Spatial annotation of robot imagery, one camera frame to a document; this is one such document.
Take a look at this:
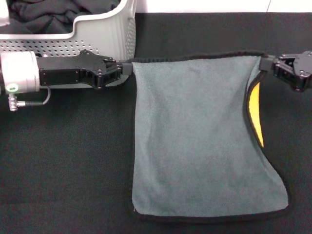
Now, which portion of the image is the black tablecloth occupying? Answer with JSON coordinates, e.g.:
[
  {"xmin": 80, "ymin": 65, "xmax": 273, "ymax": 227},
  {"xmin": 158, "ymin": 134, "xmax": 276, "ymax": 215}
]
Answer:
[{"xmin": 0, "ymin": 12, "xmax": 312, "ymax": 234}]

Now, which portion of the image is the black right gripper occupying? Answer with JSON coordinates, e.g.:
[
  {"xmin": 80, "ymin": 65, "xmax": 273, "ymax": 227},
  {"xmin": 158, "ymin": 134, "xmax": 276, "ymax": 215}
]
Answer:
[{"xmin": 259, "ymin": 50, "xmax": 312, "ymax": 92}]

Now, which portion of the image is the yellow and grey towel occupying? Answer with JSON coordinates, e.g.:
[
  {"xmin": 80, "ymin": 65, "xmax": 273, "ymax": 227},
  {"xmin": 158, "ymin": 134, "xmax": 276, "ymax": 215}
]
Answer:
[{"xmin": 120, "ymin": 50, "xmax": 292, "ymax": 224}]

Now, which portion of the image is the black cloth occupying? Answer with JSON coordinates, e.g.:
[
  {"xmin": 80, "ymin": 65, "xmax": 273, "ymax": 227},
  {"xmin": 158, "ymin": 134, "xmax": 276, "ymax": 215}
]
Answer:
[{"xmin": 7, "ymin": 0, "xmax": 121, "ymax": 35}]

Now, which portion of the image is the grey perforated storage box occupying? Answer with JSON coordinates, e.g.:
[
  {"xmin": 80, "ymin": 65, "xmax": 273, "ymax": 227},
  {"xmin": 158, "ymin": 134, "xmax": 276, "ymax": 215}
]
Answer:
[{"xmin": 0, "ymin": 0, "xmax": 137, "ymax": 89}]

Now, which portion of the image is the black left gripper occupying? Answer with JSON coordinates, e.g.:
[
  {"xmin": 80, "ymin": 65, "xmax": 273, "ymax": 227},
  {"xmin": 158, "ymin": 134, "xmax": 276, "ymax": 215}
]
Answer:
[{"xmin": 38, "ymin": 50, "xmax": 133, "ymax": 90}]

